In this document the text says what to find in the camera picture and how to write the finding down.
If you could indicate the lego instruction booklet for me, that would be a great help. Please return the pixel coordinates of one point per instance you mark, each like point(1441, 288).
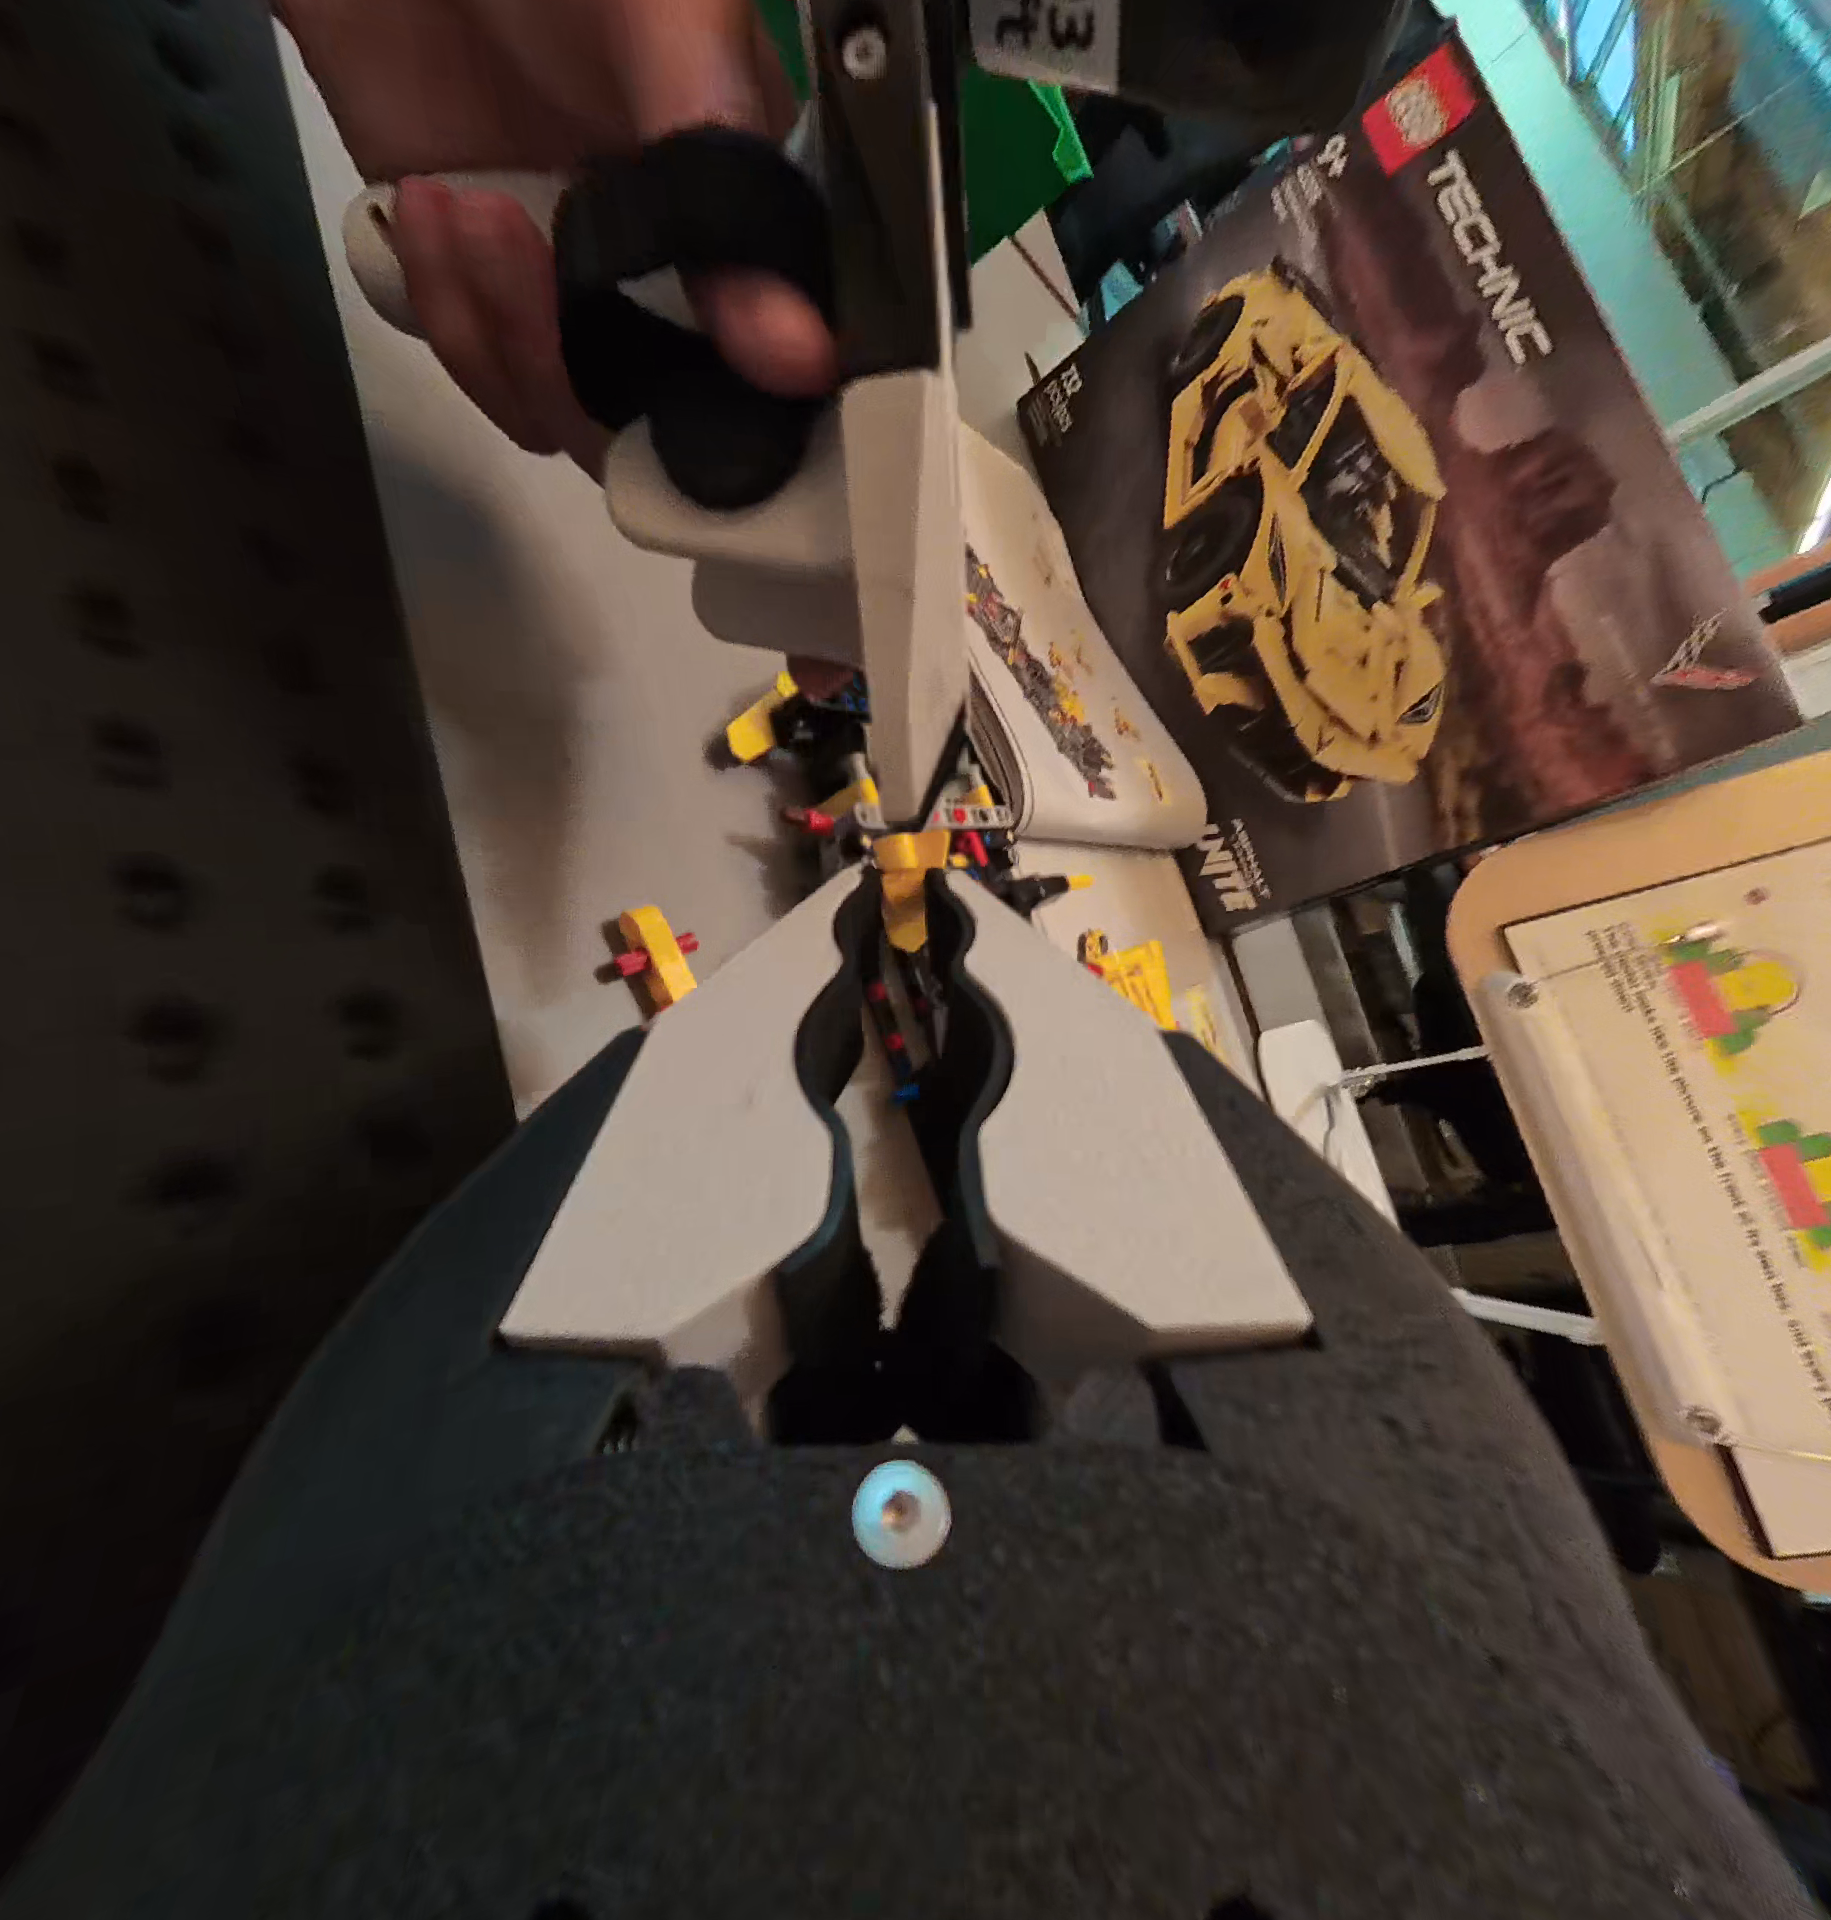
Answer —
point(1065, 660)

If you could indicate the printed instruction sheet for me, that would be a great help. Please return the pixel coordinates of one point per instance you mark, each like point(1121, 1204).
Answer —
point(1725, 1124)

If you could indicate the green storage bin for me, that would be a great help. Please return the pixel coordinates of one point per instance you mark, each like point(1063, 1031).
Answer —
point(1019, 151)

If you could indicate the lego set box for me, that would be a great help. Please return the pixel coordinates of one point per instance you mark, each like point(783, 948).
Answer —
point(1379, 525)

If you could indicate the black dotted floor mat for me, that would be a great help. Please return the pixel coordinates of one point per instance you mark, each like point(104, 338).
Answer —
point(180, 750)

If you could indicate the white document stand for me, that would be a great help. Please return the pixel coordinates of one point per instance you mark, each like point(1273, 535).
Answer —
point(1605, 1201)

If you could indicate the person's left hand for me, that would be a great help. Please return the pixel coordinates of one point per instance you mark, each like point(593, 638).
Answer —
point(479, 91)

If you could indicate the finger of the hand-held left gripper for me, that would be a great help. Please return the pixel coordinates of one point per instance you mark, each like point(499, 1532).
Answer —
point(903, 600)

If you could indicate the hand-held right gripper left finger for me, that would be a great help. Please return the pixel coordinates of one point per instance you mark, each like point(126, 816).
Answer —
point(675, 1184)

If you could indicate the yellow lego beam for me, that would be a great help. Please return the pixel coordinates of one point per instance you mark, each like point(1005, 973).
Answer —
point(657, 952)

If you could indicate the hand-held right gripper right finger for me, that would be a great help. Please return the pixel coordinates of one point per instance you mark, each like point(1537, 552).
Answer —
point(1139, 1184)

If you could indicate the lego car chassis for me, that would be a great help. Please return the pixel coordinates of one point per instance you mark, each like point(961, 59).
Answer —
point(915, 885)

